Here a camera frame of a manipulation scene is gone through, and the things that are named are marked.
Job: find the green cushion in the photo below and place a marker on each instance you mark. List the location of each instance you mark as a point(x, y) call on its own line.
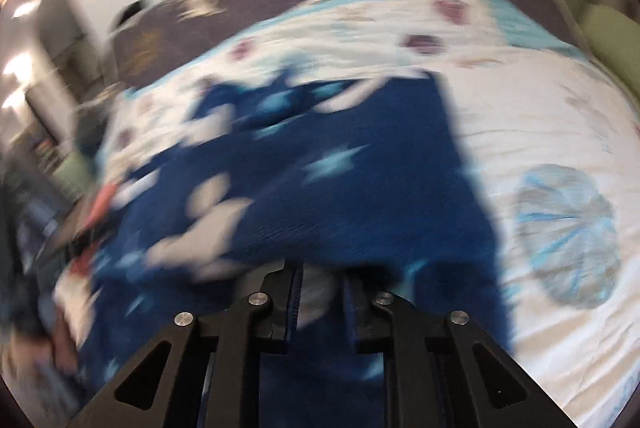
point(75, 175)

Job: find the plain green pillow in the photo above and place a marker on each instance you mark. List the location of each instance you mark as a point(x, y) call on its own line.
point(615, 40)

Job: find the blue star-print fleece garment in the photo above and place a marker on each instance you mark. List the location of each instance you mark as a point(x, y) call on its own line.
point(350, 208)

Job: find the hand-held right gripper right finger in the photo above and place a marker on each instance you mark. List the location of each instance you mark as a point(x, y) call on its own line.
point(354, 313)

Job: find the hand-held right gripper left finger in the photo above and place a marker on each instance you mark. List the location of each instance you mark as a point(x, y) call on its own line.
point(292, 308)

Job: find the white seashell-print quilt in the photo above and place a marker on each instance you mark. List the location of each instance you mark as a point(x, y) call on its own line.
point(525, 117)

